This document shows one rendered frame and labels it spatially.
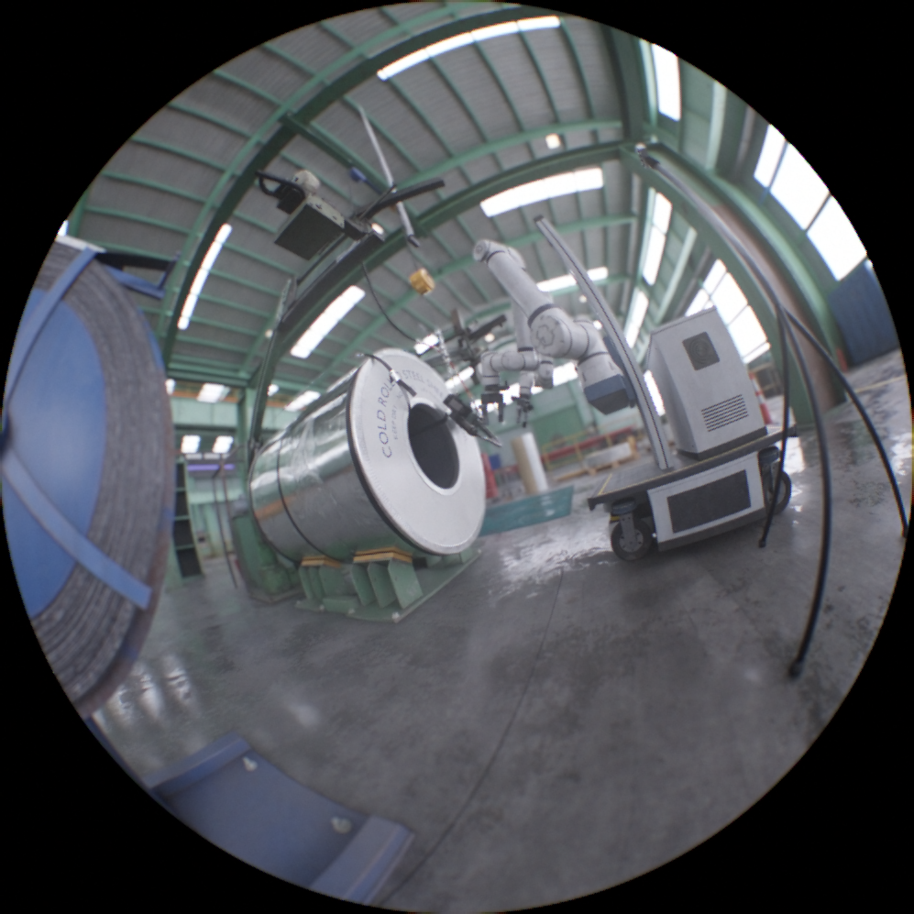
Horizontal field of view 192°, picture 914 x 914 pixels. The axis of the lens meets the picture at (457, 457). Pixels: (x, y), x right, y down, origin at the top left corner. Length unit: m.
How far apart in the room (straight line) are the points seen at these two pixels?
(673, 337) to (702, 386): 0.21
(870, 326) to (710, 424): 8.53
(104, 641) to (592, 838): 0.61
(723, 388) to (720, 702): 0.97
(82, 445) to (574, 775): 0.80
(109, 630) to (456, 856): 0.50
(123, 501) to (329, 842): 0.56
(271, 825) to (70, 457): 0.61
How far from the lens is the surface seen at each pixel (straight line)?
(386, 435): 1.18
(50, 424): 0.47
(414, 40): 3.31
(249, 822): 0.69
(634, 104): 4.47
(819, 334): 3.72
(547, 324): 0.99
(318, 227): 1.13
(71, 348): 0.51
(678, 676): 0.66
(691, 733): 0.57
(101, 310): 0.56
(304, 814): 0.64
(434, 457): 1.81
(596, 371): 1.08
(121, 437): 0.46
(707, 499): 1.08
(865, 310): 9.37
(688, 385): 1.14
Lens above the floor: 0.49
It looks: 7 degrees up
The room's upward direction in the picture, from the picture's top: 16 degrees counter-clockwise
